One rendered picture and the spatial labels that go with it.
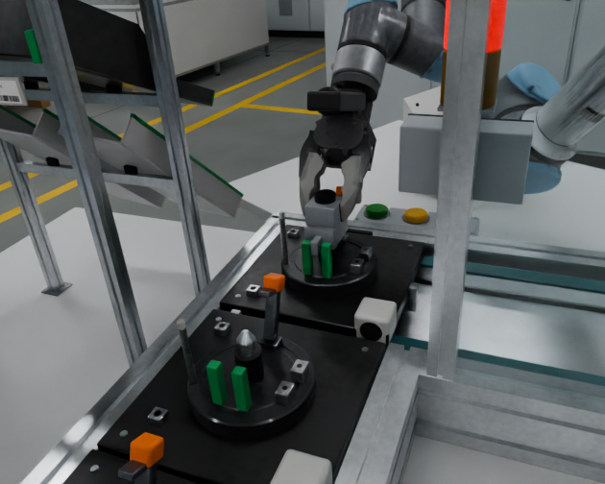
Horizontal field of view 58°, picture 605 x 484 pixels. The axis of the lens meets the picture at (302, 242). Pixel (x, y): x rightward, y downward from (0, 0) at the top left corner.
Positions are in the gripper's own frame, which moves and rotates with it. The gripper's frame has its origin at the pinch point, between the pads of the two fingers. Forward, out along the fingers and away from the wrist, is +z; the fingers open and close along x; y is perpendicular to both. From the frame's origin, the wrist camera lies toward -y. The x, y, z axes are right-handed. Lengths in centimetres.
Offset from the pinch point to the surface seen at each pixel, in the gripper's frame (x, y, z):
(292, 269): 3.9, 3.2, 8.6
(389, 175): 6, 61, -28
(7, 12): 31.9, -29.1, -10.4
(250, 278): 10.3, 3.7, 10.9
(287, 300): 2.9, 1.2, 13.2
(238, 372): -1.6, -19.2, 22.7
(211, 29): 316, 406, -302
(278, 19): 346, 605, -453
